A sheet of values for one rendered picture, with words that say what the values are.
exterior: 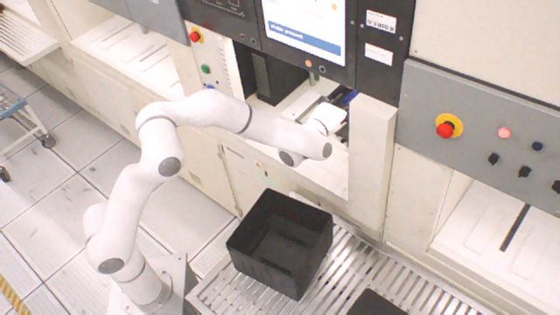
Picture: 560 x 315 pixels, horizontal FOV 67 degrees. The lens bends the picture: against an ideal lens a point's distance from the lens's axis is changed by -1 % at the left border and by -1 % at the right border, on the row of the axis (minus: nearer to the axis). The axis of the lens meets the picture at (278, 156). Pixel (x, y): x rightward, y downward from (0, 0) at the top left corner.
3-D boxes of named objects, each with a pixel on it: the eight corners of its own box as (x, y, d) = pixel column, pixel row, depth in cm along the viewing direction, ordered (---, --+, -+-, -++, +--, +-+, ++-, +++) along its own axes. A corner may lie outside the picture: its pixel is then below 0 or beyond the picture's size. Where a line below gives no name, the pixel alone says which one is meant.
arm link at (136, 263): (113, 289, 137) (79, 252, 119) (104, 244, 149) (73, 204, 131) (149, 274, 139) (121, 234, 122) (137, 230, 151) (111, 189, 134)
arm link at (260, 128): (270, 105, 111) (339, 139, 131) (234, 101, 122) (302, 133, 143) (260, 138, 110) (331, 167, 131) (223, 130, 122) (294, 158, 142)
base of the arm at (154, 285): (116, 319, 150) (94, 297, 136) (125, 269, 162) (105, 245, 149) (170, 313, 149) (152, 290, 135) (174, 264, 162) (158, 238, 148)
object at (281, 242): (272, 213, 173) (266, 186, 160) (334, 240, 161) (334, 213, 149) (233, 269, 158) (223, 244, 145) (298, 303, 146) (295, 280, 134)
